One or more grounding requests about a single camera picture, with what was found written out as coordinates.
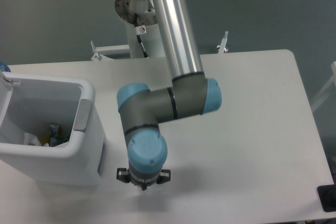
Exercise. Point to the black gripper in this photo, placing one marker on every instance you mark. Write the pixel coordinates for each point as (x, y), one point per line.
(126, 175)

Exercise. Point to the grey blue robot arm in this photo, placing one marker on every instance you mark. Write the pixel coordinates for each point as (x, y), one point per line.
(141, 109)

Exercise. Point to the trash inside can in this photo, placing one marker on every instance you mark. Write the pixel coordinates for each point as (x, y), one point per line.
(55, 137)

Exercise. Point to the white trash can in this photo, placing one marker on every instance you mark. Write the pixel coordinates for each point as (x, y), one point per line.
(29, 104)

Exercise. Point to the blue object at left edge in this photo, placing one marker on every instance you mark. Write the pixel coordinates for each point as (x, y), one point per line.
(4, 67)

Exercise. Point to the black device at table edge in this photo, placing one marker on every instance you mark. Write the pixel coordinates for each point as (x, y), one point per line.
(327, 197)

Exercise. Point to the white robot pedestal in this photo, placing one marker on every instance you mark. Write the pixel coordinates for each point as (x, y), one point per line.
(143, 41)

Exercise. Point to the white frame at right edge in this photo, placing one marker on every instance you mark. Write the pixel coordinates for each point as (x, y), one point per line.
(325, 91)

